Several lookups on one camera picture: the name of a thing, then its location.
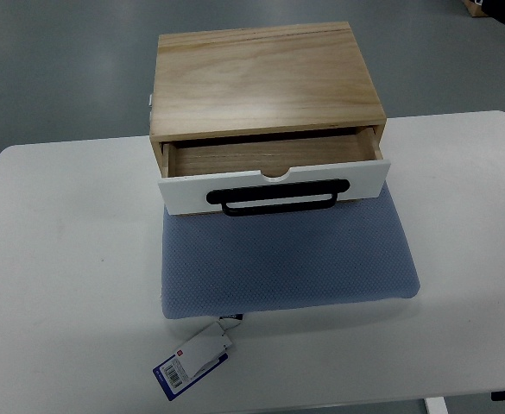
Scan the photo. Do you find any black drawer handle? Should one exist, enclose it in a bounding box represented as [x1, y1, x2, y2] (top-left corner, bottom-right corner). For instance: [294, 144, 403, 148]
[205, 179, 350, 217]

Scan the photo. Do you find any white drawer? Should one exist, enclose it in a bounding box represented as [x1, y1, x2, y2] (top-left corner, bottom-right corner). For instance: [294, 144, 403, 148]
[157, 126, 393, 216]

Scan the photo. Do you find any wooden drawer cabinet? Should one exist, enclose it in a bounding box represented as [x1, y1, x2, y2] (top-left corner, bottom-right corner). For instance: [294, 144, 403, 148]
[149, 22, 387, 171]

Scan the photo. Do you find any blue grey cushion mat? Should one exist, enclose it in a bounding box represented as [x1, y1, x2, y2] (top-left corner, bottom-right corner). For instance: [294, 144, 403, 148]
[161, 188, 420, 319]

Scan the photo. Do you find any white blue product tag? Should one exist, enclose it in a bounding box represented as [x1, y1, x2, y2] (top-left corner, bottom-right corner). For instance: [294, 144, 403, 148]
[152, 322, 233, 401]

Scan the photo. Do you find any white table leg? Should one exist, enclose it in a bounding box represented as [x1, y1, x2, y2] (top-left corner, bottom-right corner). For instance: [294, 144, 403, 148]
[424, 397, 449, 414]

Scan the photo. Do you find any cardboard box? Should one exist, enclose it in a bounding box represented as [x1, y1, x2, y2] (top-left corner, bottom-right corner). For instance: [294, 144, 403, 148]
[462, 0, 488, 18]

